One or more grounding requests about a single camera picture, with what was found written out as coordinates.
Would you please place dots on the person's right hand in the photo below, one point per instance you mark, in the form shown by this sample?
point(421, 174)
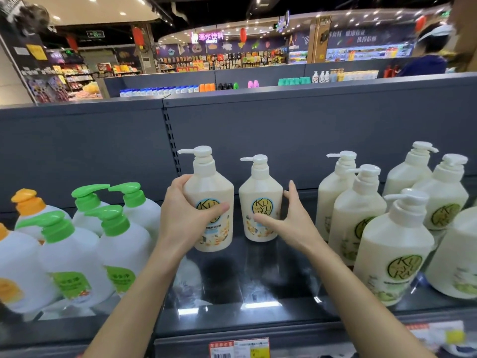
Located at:
point(298, 227)

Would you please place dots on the row of blue-white bottles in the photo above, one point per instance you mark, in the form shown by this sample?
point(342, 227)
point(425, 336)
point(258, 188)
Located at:
point(156, 91)

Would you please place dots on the person's left thumb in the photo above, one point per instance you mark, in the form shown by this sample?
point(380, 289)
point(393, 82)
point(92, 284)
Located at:
point(212, 212)

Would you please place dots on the person's right thumb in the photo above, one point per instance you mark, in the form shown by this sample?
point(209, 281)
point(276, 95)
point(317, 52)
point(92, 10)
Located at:
point(268, 219)

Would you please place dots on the person's left forearm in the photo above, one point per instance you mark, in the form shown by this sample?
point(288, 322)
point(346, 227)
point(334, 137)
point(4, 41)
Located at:
point(145, 294)

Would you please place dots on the grey background shelf unit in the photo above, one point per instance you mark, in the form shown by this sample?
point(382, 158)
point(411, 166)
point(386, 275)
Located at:
point(261, 74)

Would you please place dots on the large cream blue-label pump bottle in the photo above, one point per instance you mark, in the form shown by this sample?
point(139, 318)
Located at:
point(212, 182)

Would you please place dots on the white and yellow price tag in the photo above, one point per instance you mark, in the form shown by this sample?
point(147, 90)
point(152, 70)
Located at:
point(439, 333)

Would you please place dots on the red paper lantern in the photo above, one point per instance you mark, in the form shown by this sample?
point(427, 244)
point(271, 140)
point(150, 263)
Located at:
point(138, 36)
point(420, 23)
point(243, 34)
point(72, 42)

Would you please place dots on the person's right forearm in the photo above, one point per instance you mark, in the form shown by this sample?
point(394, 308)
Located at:
point(357, 301)

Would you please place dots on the grey metal shelf unit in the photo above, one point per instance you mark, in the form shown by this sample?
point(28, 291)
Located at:
point(298, 126)

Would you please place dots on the white bottle with green pump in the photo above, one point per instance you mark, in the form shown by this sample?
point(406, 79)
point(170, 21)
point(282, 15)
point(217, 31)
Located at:
point(143, 214)
point(84, 216)
point(123, 253)
point(67, 264)

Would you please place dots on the small cream blue-label pump bottle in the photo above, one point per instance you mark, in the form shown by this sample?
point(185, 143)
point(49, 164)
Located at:
point(261, 190)

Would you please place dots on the red and white price tag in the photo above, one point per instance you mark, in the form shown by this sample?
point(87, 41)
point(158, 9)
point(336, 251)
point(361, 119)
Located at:
point(240, 349)

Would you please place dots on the pink neon sign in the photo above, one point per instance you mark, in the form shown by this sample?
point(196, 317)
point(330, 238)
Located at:
point(210, 36)

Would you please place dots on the row of teal bottles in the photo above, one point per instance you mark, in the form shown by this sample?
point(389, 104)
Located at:
point(294, 81)

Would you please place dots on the group of cream green-label bottles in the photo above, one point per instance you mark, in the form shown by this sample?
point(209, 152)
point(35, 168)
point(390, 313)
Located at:
point(391, 249)

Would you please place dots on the row of pale yellow boxes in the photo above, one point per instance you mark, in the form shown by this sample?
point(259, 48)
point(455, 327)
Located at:
point(357, 75)

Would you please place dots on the wooden pillar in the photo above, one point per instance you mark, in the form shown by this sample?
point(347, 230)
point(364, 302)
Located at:
point(320, 39)

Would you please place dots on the white bottle with orange pump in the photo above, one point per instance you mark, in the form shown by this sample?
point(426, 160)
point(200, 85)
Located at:
point(31, 210)
point(18, 272)

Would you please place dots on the person's left hand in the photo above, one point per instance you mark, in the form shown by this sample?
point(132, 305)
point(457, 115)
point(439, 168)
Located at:
point(175, 219)

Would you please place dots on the green exit sign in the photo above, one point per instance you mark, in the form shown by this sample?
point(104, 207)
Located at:
point(95, 33)

